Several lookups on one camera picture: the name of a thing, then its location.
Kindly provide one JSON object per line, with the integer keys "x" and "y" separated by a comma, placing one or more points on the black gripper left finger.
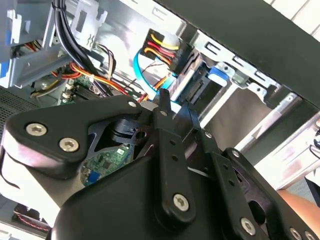
{"x": 75, "y": 115}

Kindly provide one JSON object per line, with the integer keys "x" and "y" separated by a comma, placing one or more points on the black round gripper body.
{"x": 112, "y": 212}

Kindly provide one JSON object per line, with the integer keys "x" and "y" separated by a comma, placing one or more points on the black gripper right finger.
{"x": 236, "y": 200}

